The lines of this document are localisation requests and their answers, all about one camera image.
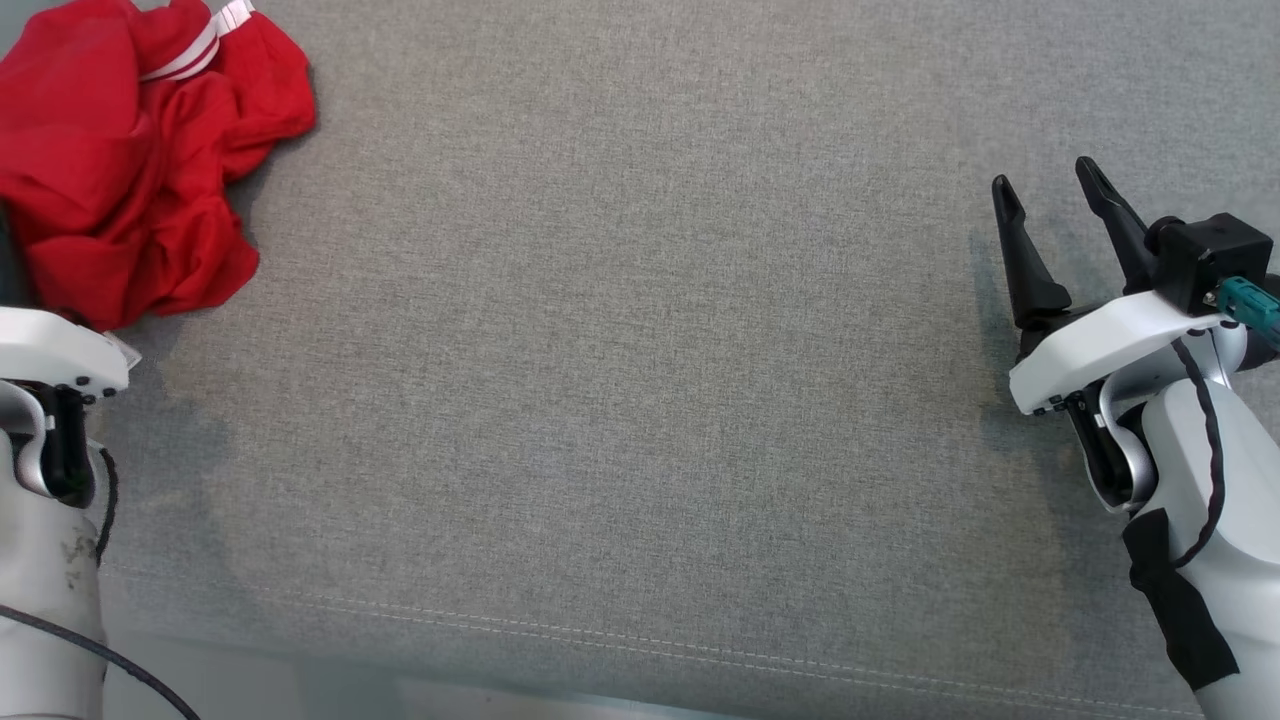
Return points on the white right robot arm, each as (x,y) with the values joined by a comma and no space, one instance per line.
(1235,520)

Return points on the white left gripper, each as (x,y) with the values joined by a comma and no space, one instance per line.
(55,350)

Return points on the red Bulls jersey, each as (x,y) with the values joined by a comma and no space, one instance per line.
(110,170)

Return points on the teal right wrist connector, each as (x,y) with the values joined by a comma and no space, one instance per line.
(1250,305)

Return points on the grey fabric sofa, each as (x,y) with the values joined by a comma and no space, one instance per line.
(620,380)

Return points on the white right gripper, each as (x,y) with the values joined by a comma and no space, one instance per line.
(1110,335)

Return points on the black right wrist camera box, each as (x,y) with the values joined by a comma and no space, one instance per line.
(1210,255)

